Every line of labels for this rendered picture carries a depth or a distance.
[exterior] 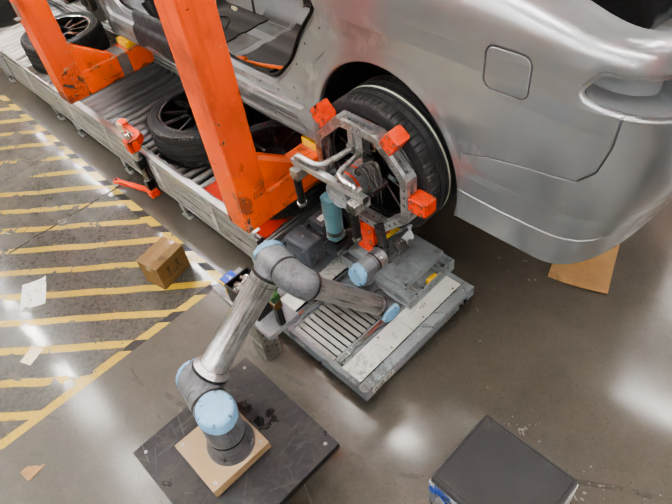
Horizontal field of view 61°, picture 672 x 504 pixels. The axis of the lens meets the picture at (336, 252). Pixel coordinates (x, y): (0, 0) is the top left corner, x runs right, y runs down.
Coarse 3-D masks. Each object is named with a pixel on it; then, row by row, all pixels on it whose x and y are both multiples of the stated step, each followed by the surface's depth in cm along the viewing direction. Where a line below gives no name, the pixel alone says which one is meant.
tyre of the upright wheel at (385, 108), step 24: (360, 96) 232; (384, 96) 229; (408, 96) 229; (384, 120) 225; (408, 120) 224; (432, 120) 227; (408, 144) 223; (432, 144) 226; (336, 168) 273; (432, 168) 226; (432, 192) 232; (456, 192) 250
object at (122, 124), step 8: (120, 120) 365; (120, 128) 366; (128, 128) 360; (136, 136) 352; (128, 144) 346; (136, 144) 350; (120, 184) 392; (128, 184) 388; (136, 184) 386; (152, 192) 376; (160, 192) 380
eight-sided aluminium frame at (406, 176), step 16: (336, 128) 245; (352, 128) 229; (368, 128) 229; (384, 128) 224; (320, 144) 254; (320, 160) 263; (400, 160) 226; (400, 176) 225; (416, 176) 227; (400, 192) 231; (368, 208) 267; (368, 224) 265; (384, 224) 255; (400, 224) 246
